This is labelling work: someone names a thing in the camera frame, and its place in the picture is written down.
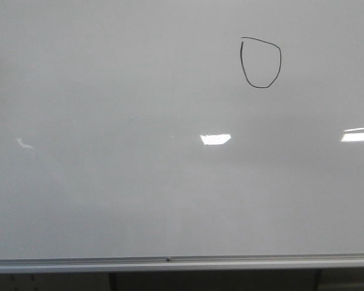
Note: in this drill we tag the white whiteboard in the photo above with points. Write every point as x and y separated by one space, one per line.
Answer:
181 135

